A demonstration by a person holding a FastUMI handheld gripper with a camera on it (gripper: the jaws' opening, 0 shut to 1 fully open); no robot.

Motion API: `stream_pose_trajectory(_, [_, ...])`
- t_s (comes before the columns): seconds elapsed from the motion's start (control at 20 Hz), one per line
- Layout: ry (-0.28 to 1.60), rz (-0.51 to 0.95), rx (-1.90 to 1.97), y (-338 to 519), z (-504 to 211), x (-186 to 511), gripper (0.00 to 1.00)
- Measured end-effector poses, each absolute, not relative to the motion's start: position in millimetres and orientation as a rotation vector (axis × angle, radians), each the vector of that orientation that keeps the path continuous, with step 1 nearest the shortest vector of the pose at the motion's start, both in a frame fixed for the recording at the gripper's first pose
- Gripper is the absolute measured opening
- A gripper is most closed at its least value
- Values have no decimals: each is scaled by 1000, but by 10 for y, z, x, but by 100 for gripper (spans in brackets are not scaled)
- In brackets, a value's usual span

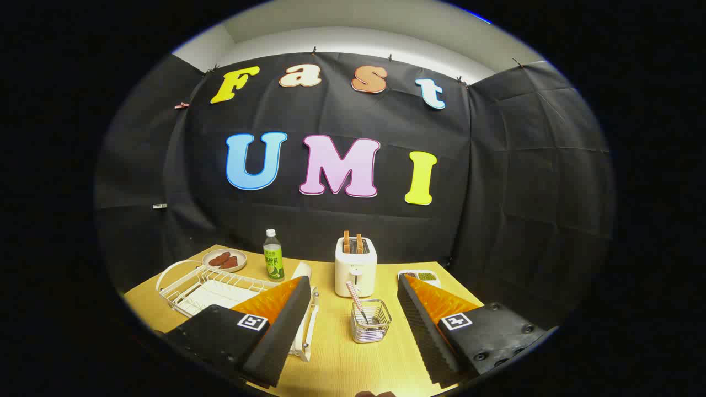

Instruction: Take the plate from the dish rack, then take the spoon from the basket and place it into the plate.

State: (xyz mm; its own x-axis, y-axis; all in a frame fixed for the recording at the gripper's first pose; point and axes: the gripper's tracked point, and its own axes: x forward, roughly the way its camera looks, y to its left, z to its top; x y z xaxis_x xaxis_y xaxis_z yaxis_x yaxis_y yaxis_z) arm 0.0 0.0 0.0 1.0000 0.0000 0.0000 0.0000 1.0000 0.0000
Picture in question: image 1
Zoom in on white ribbed drain tray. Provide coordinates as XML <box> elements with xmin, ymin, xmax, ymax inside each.
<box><xmin>179</xmin><ymin>278</ymin><xmax>276</xmax><ymax>318</ymax></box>

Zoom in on white divided dish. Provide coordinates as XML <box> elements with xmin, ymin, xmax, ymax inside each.
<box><xmin>398</xmin><ymin>269</ymin><xmax>442</xmax><ymax>289</ymax></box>

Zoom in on clear wire basket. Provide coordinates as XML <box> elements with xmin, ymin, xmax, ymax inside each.
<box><xmin>350</xmin><ymin>299</ymin><xmax>392</xmax><ymax>344</ymax></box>

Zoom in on green label drink bottle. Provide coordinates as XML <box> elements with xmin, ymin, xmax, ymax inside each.
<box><xmin>263</xmin><ymin>229</ymin><xmax>285</xmax><ymax>282</ymax></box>

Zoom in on checked handle spoon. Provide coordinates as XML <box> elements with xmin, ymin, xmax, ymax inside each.
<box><xmin>346</xmin><ymin>281</ymin><xmax>372</xmax><ymax>327</ymax></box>

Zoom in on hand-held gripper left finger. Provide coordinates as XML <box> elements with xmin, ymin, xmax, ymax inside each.
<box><xmin>162</xmin><ymin>276</ymin><xmax>312</xmax><ymax>388</ymax></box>

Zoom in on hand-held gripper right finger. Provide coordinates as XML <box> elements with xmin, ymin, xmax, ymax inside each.
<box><xmin>397</xmin><ymin>273</ymin><xmax>551</xmax><ymax>385</ymax></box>

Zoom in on black backdrop cloth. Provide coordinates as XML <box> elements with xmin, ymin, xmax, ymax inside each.
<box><xmin>94</xmin><ymin>52</ymin><xmax>616</xmax><ymax>331</ymax></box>

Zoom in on white wire dish rack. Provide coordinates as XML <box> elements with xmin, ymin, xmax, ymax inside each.
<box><xmin>156</xmin><ymin>260</ymin><xmax>319</xmax><ymax>362</ymax></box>

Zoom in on white toaster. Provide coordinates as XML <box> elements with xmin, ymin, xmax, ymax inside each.
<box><xmin>334</xmin><ymin>236</ymin><xmax>378</xmax><ymax>298</ymax></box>

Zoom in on small beige saucer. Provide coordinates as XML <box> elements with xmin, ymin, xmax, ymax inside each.
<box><xmin>202</xmin><ymin>249</ymin><xmax>247</xmax><ymax>273</ymax></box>

